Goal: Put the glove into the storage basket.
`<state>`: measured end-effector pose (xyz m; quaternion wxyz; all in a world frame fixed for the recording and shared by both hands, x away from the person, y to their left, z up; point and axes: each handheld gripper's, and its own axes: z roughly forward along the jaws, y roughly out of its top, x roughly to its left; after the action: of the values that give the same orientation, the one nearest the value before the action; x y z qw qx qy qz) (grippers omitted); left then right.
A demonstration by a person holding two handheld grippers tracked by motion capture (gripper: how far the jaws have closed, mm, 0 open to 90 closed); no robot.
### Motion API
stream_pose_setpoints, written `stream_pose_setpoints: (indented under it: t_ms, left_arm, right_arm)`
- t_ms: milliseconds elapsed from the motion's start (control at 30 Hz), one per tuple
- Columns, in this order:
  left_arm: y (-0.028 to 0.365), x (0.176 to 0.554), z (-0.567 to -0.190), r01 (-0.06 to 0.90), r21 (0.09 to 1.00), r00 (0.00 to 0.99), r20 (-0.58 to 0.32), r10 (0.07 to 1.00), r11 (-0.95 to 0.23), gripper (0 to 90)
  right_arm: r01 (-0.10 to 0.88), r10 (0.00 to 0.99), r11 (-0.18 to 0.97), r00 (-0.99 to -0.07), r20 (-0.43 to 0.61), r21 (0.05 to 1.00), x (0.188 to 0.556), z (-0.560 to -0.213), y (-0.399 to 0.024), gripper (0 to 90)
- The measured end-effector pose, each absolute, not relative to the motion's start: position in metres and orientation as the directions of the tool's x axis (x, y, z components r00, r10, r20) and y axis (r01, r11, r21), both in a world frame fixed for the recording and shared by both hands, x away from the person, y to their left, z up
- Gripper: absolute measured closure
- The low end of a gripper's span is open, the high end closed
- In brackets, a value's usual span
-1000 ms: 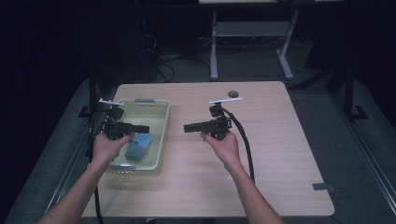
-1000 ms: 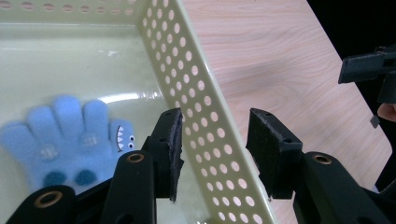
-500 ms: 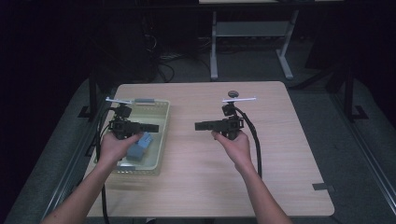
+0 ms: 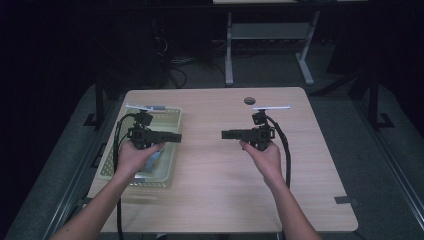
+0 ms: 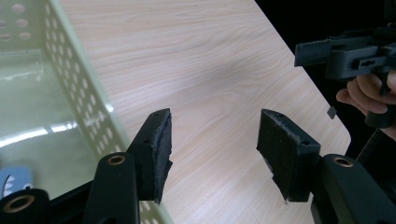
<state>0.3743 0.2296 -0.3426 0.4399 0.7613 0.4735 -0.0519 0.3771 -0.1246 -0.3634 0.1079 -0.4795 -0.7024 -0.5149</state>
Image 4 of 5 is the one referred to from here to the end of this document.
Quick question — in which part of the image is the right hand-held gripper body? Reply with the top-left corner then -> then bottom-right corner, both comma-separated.
245,104 -> 291,152

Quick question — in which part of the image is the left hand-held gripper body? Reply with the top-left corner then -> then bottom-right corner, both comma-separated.
125,103 -> 167,151

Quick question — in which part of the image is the pale green plastic basket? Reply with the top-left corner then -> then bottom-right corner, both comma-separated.
98,105 -> 184,189

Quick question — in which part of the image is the person's right hand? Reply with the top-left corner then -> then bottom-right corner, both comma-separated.
238,139 -> 285,188

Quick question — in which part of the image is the person's left hand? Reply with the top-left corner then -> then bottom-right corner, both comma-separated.
114,139 -> 166,180

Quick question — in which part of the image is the black metal stand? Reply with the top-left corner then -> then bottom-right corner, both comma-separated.
366,71 -> 395,131
82,74 -> 106,128

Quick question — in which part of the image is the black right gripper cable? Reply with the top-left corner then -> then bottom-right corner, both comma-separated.
264,114 -> 292,190

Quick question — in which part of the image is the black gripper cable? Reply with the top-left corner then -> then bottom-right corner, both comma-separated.
264,114 -> 292,190
112,112 -> 142,240

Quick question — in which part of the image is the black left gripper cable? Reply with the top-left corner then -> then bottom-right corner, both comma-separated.
112,112 -> 142,240

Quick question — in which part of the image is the bundle of floor cables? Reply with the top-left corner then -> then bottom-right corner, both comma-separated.
153,34 -> 228,89

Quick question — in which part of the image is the white metal desk frame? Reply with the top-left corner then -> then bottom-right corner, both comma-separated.
212,0 -> 322,87

